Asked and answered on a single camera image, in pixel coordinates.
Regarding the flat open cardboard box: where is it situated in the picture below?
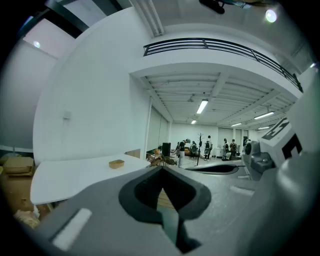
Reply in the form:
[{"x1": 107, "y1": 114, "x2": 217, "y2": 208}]
[{"x1": 0, "y1": 174, "x2": 35, "y2": 212}]

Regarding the brown cardboard box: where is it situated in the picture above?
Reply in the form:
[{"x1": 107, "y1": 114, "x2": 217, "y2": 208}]
[{"x1": 108, "y1": 159, "x2": 125, "y2": 170}]

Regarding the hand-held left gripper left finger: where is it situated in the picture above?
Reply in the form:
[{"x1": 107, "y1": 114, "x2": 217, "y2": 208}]
[{"x1": 37, "y1": 166, "x2": 181, "y2": 256}]

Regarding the black speaker box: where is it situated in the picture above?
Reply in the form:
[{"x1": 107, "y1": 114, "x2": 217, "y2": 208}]
[{"x1": 161, "y1": 142, "x2": 172, "y2": 158}]

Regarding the black coat rack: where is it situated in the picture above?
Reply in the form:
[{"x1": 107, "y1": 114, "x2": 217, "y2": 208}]
[{"x1": 194, "y1": 132, "x2": 206, "y2": 167}]

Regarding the brown wooden panel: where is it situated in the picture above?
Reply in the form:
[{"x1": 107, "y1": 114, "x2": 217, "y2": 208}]
[{"x1": 124, "y1": 149, "x2": 141, "y2": 159}]

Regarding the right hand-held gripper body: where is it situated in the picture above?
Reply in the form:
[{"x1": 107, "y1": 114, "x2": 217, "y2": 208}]
[{"x1": 243, "y1": 116, "x2": 304, "y2": 181}]

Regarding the white table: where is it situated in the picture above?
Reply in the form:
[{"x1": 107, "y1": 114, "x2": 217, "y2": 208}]
[{"x1": 30, "y1": 153, "x2": 152, "y2": 206}]

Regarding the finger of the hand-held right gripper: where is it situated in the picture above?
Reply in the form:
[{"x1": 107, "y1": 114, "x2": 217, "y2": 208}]
[
  {"x1": 184, "y1": 159, "x2": 246, "y2": 171},
  {"x1": 184, "y1": 169, "x2": 248, "y2": 181}
]

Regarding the black balcony railing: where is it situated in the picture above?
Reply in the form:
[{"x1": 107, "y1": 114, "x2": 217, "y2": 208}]
[{"x1": 143, "y1": 37, "x2": 304, "y2": 93}]

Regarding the wooden folding chair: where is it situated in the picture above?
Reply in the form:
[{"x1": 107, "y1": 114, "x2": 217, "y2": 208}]
[{"x1": 146, "y1": 148, "x2": 179, "y2": 168}]

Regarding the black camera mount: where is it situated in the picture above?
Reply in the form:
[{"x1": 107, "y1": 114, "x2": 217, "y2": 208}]
[{"x1": 199, "y1": 0, "x2": 226, "y2": 15}]

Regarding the large cardboard box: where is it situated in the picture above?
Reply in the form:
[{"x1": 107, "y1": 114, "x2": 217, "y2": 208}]
[{"x1": 1, "y1": 155, "x2": 36, "y2": 179}]

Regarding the crumpled brown paper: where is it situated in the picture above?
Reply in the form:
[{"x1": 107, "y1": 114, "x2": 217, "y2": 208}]
[{"x1": 12, "y1": 209, "x2": 41, "y2": 230}]

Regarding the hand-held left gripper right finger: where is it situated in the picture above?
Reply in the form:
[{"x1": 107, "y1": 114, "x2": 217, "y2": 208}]
[{"x1": 162, "y1": 166, "x2": 263, "y2": 256}]

